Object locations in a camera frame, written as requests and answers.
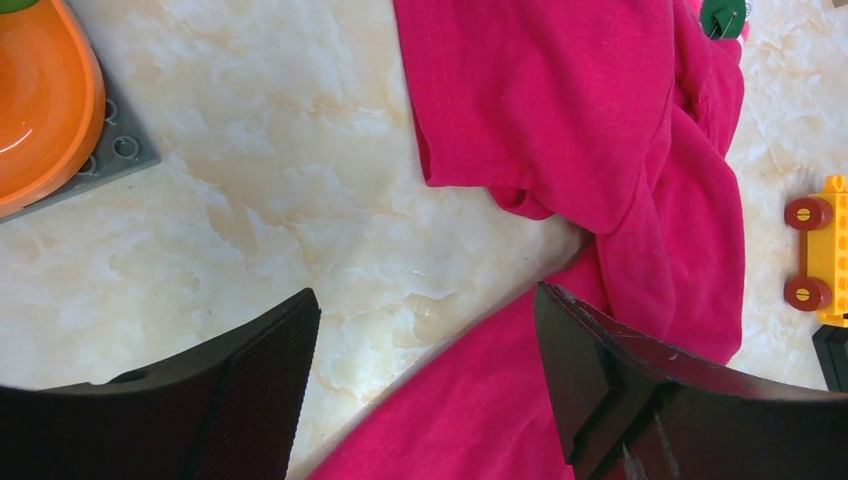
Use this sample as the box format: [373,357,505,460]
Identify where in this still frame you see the black square frame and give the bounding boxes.
[812,325,847,393]

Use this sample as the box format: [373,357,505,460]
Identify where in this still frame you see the yellow toy car red wheels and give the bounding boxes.
[784,175,847,328]

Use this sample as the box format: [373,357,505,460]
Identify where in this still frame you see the pink flower brooch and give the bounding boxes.
[689,0,752,42]

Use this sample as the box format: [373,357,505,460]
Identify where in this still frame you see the dark grey building baseplate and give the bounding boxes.
[1,68,161,223]

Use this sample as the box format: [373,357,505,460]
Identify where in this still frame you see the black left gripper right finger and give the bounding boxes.
[534,283,847,479]

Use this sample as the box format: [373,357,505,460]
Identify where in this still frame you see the orange plastic toy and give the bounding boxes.
[1,0,106,214]

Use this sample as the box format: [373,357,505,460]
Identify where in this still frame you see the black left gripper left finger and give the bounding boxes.
[1,289,321,479]

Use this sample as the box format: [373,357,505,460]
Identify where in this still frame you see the magenta garment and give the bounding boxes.
[314,1,745,479]

